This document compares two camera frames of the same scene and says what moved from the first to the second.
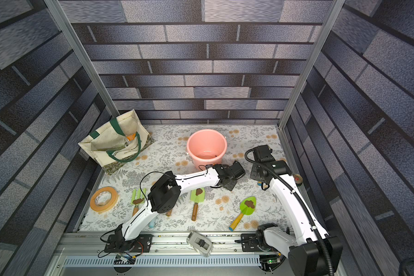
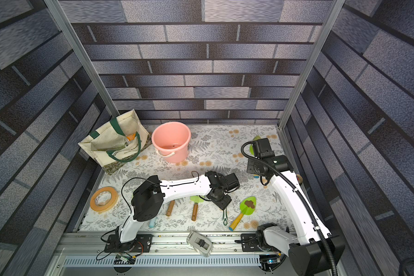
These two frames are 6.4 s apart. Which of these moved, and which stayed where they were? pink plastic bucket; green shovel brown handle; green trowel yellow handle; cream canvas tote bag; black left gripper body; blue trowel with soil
Moved: black left gripper body; pink plastic bucket
Stayed: cream canvas tote bag; blue trowel with soil; green shovel brown handle; green trowel yellow handle
